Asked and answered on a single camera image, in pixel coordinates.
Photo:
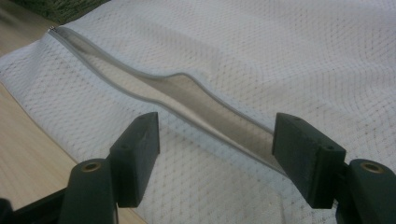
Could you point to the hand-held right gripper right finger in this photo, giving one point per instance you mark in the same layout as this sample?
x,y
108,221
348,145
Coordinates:
x,y
306,155

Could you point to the white mesh laundry bag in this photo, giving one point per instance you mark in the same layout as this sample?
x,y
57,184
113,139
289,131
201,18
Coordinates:
x,y
280,62

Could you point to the green woven basket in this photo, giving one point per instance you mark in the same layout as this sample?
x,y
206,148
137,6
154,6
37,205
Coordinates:
x,y
62,9

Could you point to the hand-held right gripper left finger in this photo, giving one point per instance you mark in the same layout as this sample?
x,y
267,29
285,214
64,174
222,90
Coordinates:
x,y
134,161

